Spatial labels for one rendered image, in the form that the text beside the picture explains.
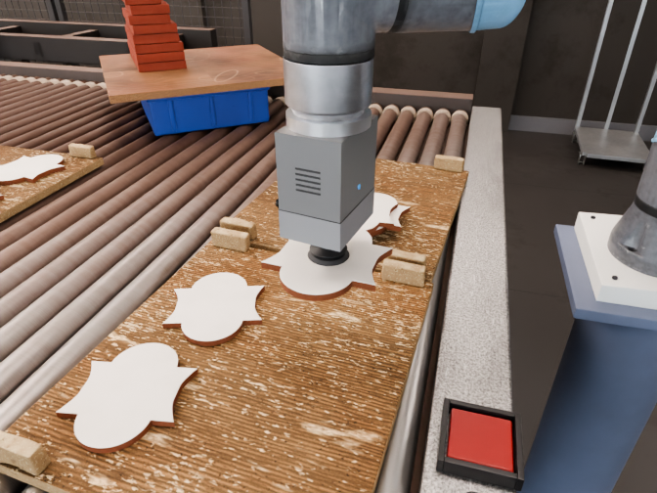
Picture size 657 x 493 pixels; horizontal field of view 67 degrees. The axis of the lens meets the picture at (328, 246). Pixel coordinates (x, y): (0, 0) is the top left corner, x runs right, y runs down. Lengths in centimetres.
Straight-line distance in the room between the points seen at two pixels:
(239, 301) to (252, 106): 80
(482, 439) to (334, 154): 31
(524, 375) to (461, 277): 125
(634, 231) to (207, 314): 65
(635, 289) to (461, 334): 30
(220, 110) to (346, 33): 96
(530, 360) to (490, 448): 153
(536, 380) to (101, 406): 163
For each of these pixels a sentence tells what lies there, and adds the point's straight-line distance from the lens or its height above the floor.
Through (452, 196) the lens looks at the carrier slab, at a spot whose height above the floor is 94.
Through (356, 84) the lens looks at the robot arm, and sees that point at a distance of 41.
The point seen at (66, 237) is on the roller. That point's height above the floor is 92.
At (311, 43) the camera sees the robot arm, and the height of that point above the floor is 127.
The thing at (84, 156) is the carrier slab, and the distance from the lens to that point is 120.
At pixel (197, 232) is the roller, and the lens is 87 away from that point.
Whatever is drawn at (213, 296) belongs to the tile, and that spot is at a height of 94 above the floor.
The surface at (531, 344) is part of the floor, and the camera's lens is 212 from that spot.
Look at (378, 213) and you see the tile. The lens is 79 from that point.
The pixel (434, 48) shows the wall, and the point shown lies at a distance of 436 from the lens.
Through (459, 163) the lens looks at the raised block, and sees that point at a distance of 104.
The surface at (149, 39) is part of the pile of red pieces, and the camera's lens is 147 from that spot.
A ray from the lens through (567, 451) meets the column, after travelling 116.
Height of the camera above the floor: 134
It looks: 32 degrees down
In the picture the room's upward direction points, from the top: straight up
